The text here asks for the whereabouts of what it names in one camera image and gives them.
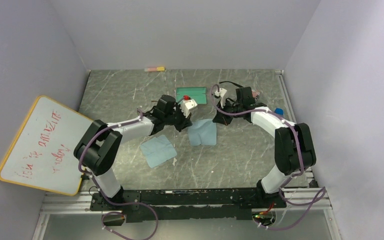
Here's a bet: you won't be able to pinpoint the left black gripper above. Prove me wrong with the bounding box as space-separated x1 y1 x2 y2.
163 104 193 133

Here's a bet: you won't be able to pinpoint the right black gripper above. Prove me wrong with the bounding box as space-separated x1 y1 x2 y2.
213 98 243 126

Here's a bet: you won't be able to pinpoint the blue cleaning cloth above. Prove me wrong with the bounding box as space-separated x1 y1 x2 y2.
140 135 177 168
187 119 217 146

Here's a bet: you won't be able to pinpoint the brown glasses case green lining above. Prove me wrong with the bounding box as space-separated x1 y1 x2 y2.
175 87 207 105

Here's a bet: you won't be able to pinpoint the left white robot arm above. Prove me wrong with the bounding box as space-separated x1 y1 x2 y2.
73 94 198 210

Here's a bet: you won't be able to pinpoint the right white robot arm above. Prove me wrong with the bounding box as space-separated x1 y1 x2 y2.
210 84 317 208

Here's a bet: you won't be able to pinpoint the blue whiteboard eraser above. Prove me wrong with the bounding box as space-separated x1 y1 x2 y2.
274 108 284 116

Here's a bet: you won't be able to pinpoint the pink yellow marker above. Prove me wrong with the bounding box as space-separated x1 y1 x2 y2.
144 66 166 72

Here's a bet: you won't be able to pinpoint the yellow framed whiteboard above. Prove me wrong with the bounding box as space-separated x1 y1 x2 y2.
0 95 92 196

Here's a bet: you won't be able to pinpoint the black frame sunglasses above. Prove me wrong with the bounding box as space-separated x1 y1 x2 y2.
218 80 244 88

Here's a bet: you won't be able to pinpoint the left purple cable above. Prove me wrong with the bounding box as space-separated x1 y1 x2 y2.
77 107 160 240

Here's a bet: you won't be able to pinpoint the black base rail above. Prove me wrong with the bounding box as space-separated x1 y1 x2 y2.
89 187 287 223

